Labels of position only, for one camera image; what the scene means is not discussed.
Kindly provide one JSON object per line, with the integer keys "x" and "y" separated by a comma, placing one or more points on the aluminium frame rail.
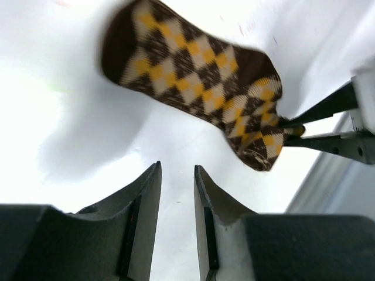
{"x": 335, "y": 185}

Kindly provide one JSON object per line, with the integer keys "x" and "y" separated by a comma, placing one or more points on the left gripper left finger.
{"x": 112, "y": 239}

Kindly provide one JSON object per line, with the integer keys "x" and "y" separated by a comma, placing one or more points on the brown argyle sock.
{"x": 151, "y": 49}

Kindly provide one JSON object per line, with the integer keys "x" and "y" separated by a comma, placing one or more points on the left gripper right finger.
{"x": 235, "y": 243}

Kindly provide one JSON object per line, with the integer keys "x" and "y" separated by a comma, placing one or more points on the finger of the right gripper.
{"x": 343, "y": 99}
{"x": 358, "y": 146}

